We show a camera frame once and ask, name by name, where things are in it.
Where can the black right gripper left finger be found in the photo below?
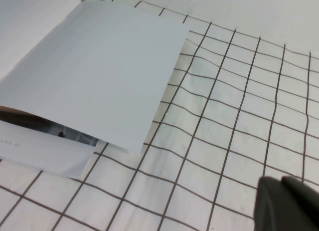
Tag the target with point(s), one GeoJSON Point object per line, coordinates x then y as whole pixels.
{"type": "Point", "coordinates": [271, 211]}

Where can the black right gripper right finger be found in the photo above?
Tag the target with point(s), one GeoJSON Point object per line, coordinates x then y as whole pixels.
{"type": "Point", "coordinates": [306, 208]}

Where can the white robot catalogue book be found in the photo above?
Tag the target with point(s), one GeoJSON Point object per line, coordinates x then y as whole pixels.
{"type": "Point", "coordinates": [99, 66]}

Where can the white black-checked tablecloth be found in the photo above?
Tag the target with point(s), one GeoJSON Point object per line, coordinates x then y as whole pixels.
{"type": "Point", "coordinates": [264, 66]}

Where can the white booklet with web address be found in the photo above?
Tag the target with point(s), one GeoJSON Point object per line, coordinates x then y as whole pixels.
{"type": "Point", "coordinates": [37, 151]}

